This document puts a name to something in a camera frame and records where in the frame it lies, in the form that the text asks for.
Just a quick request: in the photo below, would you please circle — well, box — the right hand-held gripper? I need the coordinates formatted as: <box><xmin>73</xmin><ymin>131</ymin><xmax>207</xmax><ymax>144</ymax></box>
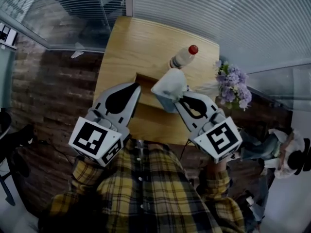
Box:
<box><xmin>173</xmin><ymin>91</ymin><xmax>243</xmax><ymax>165</ymax></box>

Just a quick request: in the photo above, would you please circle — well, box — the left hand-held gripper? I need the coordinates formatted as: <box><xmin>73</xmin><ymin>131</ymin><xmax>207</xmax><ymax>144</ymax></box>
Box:
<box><xmin>68</xmin><ymin>82</ymin><xmax>142</xmax><ymax>167</ymax></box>

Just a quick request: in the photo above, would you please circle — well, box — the wooden box with plastic bag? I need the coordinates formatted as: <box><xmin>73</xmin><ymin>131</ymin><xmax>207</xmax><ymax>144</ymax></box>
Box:
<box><xmin>133</xmin><ymin>72</ymin><xmax>176</xmax><ymax>112</ymax></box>

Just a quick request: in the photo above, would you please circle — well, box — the soft tissue pack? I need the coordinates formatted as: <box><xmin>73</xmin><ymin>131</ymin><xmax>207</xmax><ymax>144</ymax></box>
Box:
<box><xmin>150</xmin><ymin>67</ymin><xmax>190</xmax><ymax>114</ymax></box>

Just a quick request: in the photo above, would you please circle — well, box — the person's right forearm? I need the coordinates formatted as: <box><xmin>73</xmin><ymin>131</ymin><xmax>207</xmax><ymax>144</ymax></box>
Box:
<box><xmin>201</xmin><ymin>160</ymin><xmax>231</xmax><ymax>199</ymax></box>

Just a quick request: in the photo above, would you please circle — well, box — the person's left forearm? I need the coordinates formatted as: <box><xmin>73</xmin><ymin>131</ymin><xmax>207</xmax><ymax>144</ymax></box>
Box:
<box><xmin>71</xmin><ymin>157</ymin><xmax>105</xmax><ymax>187</ymax></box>

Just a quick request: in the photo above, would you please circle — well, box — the small flower bouquet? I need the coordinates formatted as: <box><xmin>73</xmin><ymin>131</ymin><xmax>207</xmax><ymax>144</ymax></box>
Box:
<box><xmin>214</xmin><ymin>60</ymin><xmax>253</xmax><ymax>112</ymax></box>

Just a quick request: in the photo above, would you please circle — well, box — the red cap water bottle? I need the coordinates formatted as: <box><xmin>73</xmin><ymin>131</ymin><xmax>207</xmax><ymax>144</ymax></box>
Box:
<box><xmin>168</xmin><ymin>45</ymin><xmax>199</xmax><ymax>70</ymax></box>

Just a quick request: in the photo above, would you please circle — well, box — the white paper scrap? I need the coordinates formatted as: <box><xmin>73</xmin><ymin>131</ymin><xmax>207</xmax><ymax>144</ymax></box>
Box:
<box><xmin>70</xmin><ymin>42</ymin><xmax>86</xmax><ymax>59</ymax></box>

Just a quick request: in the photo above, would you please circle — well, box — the person's yellow plaid shirt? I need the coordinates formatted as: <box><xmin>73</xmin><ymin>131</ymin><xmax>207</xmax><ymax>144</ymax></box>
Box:
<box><xmin>38</xmin><ymin>139</ymin><xmax>246</xmax><ymax>233</ymax></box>

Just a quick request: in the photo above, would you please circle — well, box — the black swivel chair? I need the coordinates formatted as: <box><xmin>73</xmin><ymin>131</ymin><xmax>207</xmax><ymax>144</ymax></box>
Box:
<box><xmin>0</xmin><ymin>111</ymin><xmax>35</xmax><ymax>177</ymax></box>

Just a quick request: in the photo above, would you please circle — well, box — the clear plastic bottle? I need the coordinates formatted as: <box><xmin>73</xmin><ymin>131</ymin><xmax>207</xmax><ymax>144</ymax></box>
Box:
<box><xmin>245</xmin><ymin>195</ymin><xmax>266</xmax><ymax>225</ymax></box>

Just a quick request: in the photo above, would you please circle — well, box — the black power cable with adapter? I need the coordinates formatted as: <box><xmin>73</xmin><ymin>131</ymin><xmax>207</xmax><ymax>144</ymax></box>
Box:
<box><xmin>35</xmin><ymin>138</ymin><xmax>74</xmax><ymax>166</ymax></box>

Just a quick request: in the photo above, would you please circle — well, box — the black and white wall sign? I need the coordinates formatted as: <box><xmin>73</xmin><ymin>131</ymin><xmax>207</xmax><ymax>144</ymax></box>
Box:
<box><xmin>0</xmin><ymin>21</ymin><xmax>18</xmax><ymax>49</ymax></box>

